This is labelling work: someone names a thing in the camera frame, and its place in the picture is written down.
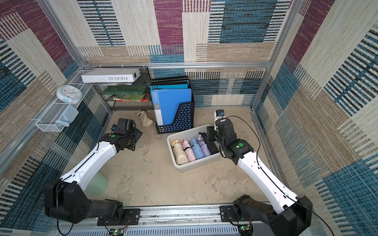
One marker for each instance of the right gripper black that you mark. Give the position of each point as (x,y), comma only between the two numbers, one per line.
(211,133)

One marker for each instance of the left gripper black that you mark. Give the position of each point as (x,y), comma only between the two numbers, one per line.
(138,133)

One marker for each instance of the lilac umbrella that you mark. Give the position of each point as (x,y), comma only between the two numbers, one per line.
(203,146)

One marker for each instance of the cream umbrella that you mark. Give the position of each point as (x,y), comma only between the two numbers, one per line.
(146,121)

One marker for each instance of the blue umbrella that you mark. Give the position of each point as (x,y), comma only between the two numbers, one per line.
(196,149)

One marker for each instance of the pale pink umbrella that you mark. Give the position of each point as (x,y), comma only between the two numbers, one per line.
(188,150)

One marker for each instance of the beige umbrella wooden handle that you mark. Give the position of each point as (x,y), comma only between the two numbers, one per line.
(179,153)

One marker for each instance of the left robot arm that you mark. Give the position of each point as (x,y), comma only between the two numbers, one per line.
(65,198)

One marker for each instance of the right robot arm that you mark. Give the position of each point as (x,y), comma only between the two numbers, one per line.
(286,214)

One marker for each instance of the white plastic storage box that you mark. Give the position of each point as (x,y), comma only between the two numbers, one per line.
(188,135)

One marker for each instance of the white FOLIO-02 box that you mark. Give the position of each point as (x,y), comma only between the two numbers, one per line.
(111,75)

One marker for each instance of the black mesh file holder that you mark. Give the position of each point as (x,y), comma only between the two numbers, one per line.
(184,119)

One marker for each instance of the red and green book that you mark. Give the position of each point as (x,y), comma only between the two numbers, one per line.
(132,98)

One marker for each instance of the green book on shelf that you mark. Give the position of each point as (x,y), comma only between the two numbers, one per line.
(125,90)

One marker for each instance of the blue clip file folder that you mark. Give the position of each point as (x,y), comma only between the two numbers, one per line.
(166,103)

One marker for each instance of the teal file folder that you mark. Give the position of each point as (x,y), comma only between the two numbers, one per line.
(180,84)

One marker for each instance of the light blue cloth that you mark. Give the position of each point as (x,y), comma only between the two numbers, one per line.
(67,117)

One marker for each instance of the white round clock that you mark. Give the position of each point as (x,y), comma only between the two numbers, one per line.
(69,94)

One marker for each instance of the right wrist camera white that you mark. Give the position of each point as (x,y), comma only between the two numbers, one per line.
(219,114)

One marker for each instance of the black wire shelf rack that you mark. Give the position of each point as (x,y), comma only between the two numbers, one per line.
(143,80)

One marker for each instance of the white wire wall basket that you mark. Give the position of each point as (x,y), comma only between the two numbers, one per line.
(47,120)

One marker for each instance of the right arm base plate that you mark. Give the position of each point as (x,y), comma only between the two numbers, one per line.
(226,214)

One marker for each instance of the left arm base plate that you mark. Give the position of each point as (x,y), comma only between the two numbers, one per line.
(129,216)

